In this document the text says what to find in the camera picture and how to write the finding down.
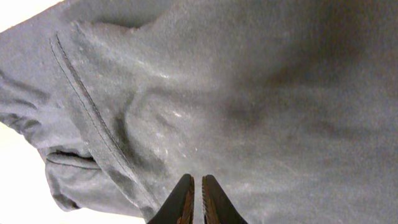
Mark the black t-shirt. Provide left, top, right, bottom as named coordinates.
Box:
left=1, top=0, right=397, bottom=223

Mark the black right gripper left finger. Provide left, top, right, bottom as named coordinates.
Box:
left=147, top=174, right=195, bottom=224

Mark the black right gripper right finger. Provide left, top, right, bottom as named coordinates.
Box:
left=201, top=175, right=248, bottom=224

